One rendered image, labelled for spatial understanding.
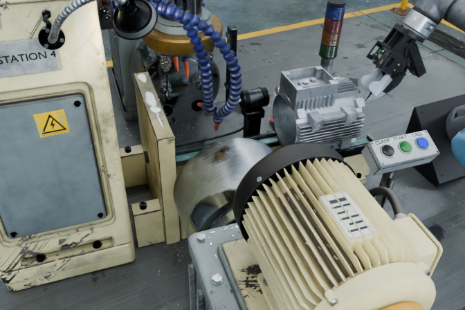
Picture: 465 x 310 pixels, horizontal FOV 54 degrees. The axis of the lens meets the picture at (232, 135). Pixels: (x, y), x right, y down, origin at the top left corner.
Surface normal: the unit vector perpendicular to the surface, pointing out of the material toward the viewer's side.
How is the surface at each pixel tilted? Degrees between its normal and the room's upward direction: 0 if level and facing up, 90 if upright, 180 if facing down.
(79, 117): 90
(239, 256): 0
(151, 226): 90
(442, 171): 45
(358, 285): 22
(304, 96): 90
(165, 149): 90
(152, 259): 0
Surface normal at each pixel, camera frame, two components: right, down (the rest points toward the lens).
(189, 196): -0.78, -0.27
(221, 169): -0.30, -0.69
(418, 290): 0.51, 0.28
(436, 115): 0.31, -0.17
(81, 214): 0.33, 0.58
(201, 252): 0.03, -0.80
